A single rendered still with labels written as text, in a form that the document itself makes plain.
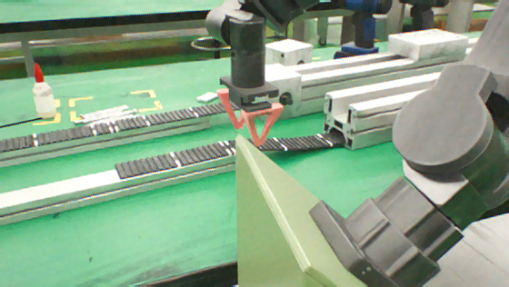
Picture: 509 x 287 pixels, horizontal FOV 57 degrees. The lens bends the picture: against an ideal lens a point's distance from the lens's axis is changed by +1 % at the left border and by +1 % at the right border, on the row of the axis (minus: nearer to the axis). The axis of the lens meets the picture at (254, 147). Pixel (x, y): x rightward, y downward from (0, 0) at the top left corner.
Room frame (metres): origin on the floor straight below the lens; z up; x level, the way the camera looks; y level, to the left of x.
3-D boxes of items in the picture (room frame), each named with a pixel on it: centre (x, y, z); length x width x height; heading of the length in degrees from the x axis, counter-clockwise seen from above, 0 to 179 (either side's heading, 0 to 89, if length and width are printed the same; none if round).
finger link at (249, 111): (0.71, 0.00, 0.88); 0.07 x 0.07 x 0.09; 27
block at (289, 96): (0.96, -0.04, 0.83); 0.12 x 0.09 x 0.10; 26
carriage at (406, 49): (1.17, -0.44, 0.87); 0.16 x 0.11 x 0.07; 116
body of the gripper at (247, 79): (0.74, 0.01, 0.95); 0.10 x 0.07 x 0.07; 27
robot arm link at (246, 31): (0.74, 0.01, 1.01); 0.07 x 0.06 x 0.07; 30
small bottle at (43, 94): (0.95, 0.46, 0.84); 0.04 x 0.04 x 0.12
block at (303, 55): (1.20, -0.09, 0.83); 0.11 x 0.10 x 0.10; 41
